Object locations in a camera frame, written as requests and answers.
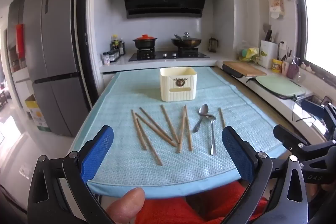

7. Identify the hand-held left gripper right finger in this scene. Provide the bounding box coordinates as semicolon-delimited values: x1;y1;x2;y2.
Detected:
222;126;309;224

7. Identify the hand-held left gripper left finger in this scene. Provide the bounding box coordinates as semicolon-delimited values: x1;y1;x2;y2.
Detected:
28;125;116;224

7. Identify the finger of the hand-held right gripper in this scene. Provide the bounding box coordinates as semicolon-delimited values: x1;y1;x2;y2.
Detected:
273;125;310;154
301;100;336;140

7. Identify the metal spoon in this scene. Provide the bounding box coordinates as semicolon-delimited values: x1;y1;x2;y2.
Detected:
193;104;210;133
205;114;217;156

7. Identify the cream ribbed utensil container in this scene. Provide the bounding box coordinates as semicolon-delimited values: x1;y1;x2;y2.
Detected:
160;67;198;102

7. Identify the person's left hand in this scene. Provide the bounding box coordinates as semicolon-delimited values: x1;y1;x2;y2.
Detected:
106;187;146;224

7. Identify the green cutting board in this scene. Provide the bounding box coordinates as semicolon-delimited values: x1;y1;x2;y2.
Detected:
255;75;306;98

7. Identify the purple translucent bottle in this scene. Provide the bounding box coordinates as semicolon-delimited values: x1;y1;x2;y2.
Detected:
288;56;300;79

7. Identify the yellow packet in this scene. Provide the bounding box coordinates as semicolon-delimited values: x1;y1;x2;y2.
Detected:
272;59;283;73

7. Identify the light blue woven mat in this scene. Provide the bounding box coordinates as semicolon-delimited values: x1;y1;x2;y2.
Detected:
71;67;288;197

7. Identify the white knife holder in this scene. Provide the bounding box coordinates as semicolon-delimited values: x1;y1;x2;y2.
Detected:
260;40;279;69

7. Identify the cardboard box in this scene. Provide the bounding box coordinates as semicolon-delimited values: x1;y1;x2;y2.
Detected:
25;94;51;132

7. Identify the person's red clothing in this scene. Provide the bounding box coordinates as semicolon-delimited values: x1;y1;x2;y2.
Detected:
134;182;269;224

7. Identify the wooden cutting board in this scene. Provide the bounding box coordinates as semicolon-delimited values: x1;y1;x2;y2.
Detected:
223;61;267;77

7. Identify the black tray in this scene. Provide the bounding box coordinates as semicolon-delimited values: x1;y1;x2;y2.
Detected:
223;64;243;79

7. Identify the window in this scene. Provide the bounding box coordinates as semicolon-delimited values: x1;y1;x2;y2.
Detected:
290;0;336;75

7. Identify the clear plastic bag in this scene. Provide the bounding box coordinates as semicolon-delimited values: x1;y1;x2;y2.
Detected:
238;42;260;62

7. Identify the row of spice jars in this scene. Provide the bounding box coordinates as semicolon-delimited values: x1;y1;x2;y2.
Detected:
109;49;121;63

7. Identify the grey refrigerator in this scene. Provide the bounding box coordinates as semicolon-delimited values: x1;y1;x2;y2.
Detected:
23;0;90;138

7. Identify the glass french press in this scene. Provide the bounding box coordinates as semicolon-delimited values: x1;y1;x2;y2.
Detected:
209;36;218;53

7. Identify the black pot with red lid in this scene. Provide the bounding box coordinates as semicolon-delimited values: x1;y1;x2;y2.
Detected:
133;34;156;49

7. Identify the black gas hob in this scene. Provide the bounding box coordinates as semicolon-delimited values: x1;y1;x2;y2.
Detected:
128;50;210;62

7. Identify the wok with glass lid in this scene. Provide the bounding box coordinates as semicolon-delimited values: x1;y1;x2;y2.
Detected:
171;32;203;48

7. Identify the red hanging decoration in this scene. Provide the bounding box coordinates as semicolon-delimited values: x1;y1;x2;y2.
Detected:
16;24;25;59

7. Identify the black range hood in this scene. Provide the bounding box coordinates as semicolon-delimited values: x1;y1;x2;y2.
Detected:
121;0;213;20

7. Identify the yellow wall hanging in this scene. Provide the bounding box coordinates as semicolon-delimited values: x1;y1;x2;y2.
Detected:
270;0;285;19

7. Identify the black door frame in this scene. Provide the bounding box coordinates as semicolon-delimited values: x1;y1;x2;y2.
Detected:
76;0;93;109

